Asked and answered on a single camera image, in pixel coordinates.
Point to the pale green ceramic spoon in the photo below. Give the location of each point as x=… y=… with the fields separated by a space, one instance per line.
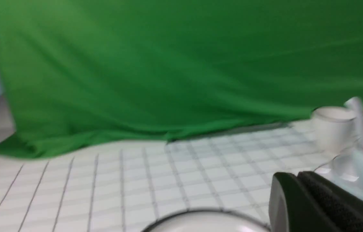
x=355 y=104

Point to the green backdrop cloth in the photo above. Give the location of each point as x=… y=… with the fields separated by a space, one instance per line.
x=77 y=73

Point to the gridded white table cloth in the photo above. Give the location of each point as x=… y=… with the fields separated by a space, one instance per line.
x=124 y=187

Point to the pale green plate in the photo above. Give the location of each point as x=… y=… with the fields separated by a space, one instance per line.
x=341 y=172

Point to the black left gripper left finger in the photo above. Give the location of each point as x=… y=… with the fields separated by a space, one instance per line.
x=291 y=207

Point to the white plate with cartoon children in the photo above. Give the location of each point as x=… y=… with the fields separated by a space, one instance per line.
x=207 y=220

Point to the white cup with bicycle print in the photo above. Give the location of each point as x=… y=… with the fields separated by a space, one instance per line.
x=333 y=127

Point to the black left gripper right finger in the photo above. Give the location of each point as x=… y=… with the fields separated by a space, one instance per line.
x=342 y=207

